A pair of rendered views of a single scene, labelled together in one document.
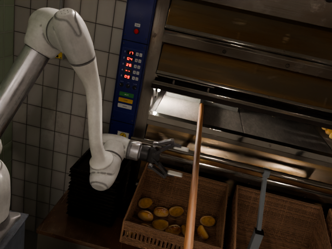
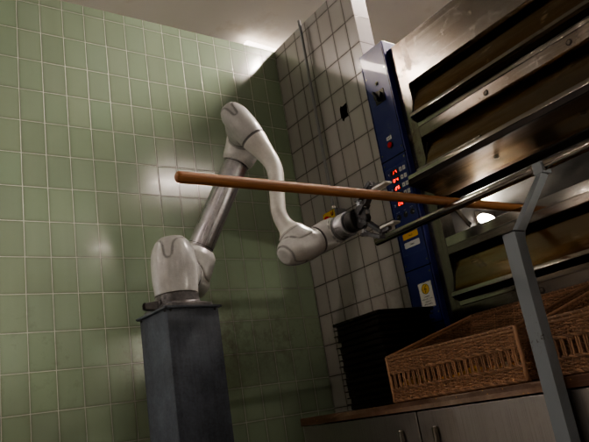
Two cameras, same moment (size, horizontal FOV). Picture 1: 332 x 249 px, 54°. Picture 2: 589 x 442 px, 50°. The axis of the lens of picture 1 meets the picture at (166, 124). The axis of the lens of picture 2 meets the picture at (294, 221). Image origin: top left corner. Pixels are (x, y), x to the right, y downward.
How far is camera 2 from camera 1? 1.93 m
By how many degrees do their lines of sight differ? 62
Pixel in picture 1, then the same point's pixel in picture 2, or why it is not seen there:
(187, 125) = (495, 221)
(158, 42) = (418, 140)
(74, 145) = not seen: hidden behind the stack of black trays
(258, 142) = not seen: outside the picture
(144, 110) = (438, 237)
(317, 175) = not seen: outside the picture
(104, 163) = (287, 227)
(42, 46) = (230, 151)
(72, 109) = (370, 289)
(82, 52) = (242, 126)
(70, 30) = (227, 113)
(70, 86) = (360, 260)
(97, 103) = (273, 172)
